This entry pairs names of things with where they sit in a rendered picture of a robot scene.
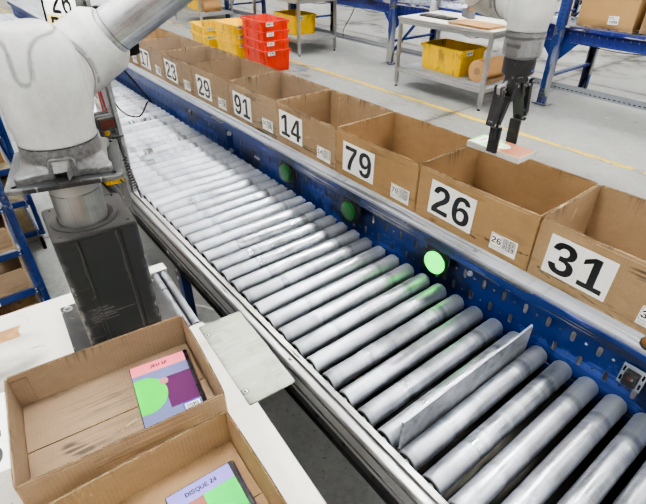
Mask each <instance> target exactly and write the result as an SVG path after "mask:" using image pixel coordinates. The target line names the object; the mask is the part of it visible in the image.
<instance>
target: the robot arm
mask: <svg viewBox="0 0 646 504"><path fill-rule="evenodd" d="M192 1H193V0H107V1H106V2H104V3H103V4H102V5H101V6H99V7H98V8H97V9H94V8H90V7H81V6H78V7H76V8H74V9H72V10H71V11H69V12H68V13H67V14H65V15H64V16H62V17H61V18H59V19H58V20H57V21H55V22H54V23H52V24H50V23H48V22H47V21H44V20H41V19H34V18H24V19H15V20H9V21H5V22H2V23H0V108H1V111H2V113H3V116H4V118H5V120H6V123H7V125H8V127H9V129H10V131H11V133H12V135H13V137H14V139H15V141H16V144H17V147H18V150H19V154H20V157H21V161H20V165H19V170H18V172H17V173H16V174H15V176H14V177H13V180H14V183H15V185H16V186H26V185H30V184H33V183H37V182H43V181H49V180H56V182H57V183H58V184H63V183H68V182H69V181H70V180H71V178H72V177H75V176H81V175H88V174H99V173H108V172H111V171H112V170H113V166H112V163H111V162H110V161H109V159H108V152H107V147H108V146H109V140H108V138H106V137H99V135H98V132H97V128H96V124H95V118H94V112H93V109H94V97H95V95H96V94H97V93H98V92H99V91H102V90H103V89H104V88H105V87H106V86H107V85H108V84H109V83H110V82H112V81H113V80H114V79H115V78H116V77H117V76H118V75H119V74H121V73H122V72H123V71H124V70H125V69H126V68H127V67H128V65H129V59H130V49H131V48H132V47H133V46H135V45H136V44H137V43H139V42H140V41H141V40H143V39H144V38H145V37H146V36H148V35H149V34H150V33H152V32H153V31H154V30H156V29H157V28H158V27H160V26H161V25H162V24H163V23H165V22H166V21H167V20H169V19H170V18H171V17H173V16H174V15H175V14H177V13H178V12H179V11H180V10H182V9H183V8H184V7H186V6H187V5H188V4H190V3H191V2H192ZM464 2H465V4H466V5H468V6H469V7H471V8H472V9H474V10H475V11H476V12H477V13H479V14H481V15H484V16H488V17H491V18H495V19H500V20H505V21H506V22H507V26H506V31H505V38H504V43H503V48H502V53H503V55H505V56H504V59H503V64H502V69H501V71H502V73H504V75H505V77H504V80H503V82H502V84H501V85H495V86H494V95H493V99H492V102H491V106H490V109H489V113H488V116H487V120H486V125H487V126H490V132H489V137H488V142H487V147H486V151H488V152H491V153H494V154H496V153H497V151H498V147H499V142H500V137H501V132H502V128H503V127H500V126H501V123H502V121H503V119H504V116H505V114H506V112H507V109H508V107H509V104H510V102H512V101H513V118H510V122H509V126H508V131H507V135H506V140H505V141H507V142H510V143H513V144H516V143H517V139H518V135H519V130H520V126H521V122H522V120H523V121H525V120H526V117H524V116H527V115H528V112H529V105H530V99H531V92H532V87H533V84H534V81H535V78H531V77H528V76H531V75H533V74H534V71H535V66H536V62H537V57H539V56H541V54H542V50H543V46H544V42H545V38H546V35H547V30H548V27H549V24H550V22H551V20H552V19H553V17H554V14H555V11H556V7H557V3H558V0H464ZM505 96H507V97H505ZM524 110H525V111H524Z"/></svg>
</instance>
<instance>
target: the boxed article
mask: <svg viewBox="0 0 646 504"><path fill-rule="evenodd" d="M488 137H489V135H486V134H483V135H480V136H477V137H475V138H472V139H469V140H467V146H469V147H472V148H474V149H477V150H480V151H483V152H485V153H488V154H491V155H494V156H496V157H499V158H502V159H505V160H507V161H510V162H513V163H516V164H519V163H522V162H524V161H526V160H528V159H531V158H533V157H534V156H535V152H536V151H534V150H531V149H528V148H525V147H522V146H519V145H516V144H513V143H510V142H507V141H504V140H501V139H500V142H499V147H498V151H497V153H496V154H494V153H491V152H488V151H486V147H487V142H488Z"/></svg>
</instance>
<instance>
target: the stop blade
mask: <svg viewBox="0 0 646 504"><path fill-rule="evenodd" d="M532 328H533V325H532V324H531V325H530V326H528V327H527V328H526V329H524V330H523V331H522V332H521V333H519V334H518V335H517V336H515V337H514V338H513V339H511V340H510V341H509V342H507V343H506V344H505V345H503V346H502V347H501V348H499V349H498V350H497V351H495V352H494V353H493V354H491V355H490V356H489V357H487V358H486V359H485V360H483V361H482V362H481V363H479V364H478V365H477V366H475V367H474V368H473V369H471V370H470V371H469V372H467V373H466V374H465V375H463V376H462V377H461V378H460V379H458V380H457V381H456V382H454V383H453V384H452V385H450V386H449V387H448V388H446V389H445V390H444V391H442V392H441V393H440V394H438V395H437V396H436V397H434V398H433V399H432V400H430V401H429V402H428V403H426V404H425V405H424V406H422V407H421V408H420V409H418V410H417V411H416V412H414V413H413V414H412V415H410V416H409V417H408V418H406V419H405V420H404V421H402V427H401V434H400V440H399V447H398V448H399V449H400V450H401V449H402V448H403V447H404V446H406V445H407V444H408V443H409V442H411V441H412V440H413V439H414V438H416V437H417V436H418V435H419V434H421V433H422V432H423V431H424V430H426V429H427V428H428V427H429V426H431V425H432V424H433V423H435V422H436V421H437V420H438V419H440V418H441V417H442V416H443V415H445V414H446V413H447V412H448V411H450V410H451V409H452V408H453V407H455V406H456V405H457V404H458V403H460V402H461V401H462V400H463V399H465V398H466V397H467V396H469V395H470V394H471V393H472V392H474V391H475V390H476V389H477V388H479V387H480V386H481V385H482V384H484V383H485V382H486V381H487V380H489V379H490V378H491V377H492V376H494V375H495V374H496V373H497V372H499V371H500V370H501V369H503V368H504V367H505V366H506V365H508V364H509V363H510V362H511V361H513V360H514V359H515V358H516V357H518V356H519V355H520V354H521V353H523V352H524V351H525V349H526V346H527V343H528V340H529V337H530V334H531V331H532Z"/></svg>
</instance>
